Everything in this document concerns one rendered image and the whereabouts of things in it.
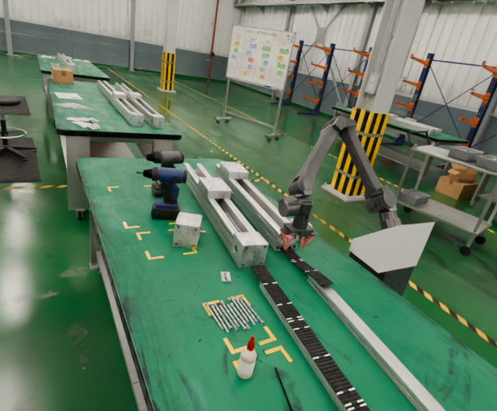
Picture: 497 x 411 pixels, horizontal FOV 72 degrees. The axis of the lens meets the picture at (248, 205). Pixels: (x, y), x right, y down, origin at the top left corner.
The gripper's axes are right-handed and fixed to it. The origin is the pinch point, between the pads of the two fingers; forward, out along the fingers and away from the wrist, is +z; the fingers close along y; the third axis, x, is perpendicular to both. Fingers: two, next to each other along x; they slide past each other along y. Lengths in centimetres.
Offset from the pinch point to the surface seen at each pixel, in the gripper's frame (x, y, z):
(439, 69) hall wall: -536, -698, -105
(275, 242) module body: -6.2, 4.7, 1.4
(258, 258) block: 3.9, 17.1, 0.8
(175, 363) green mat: 38, 54, 4
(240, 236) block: -2.0, 22.8, -5.0
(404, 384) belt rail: 60, 3, 2
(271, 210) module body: -25.8, -2.5, -2.8
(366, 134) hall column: -219, -230, -2
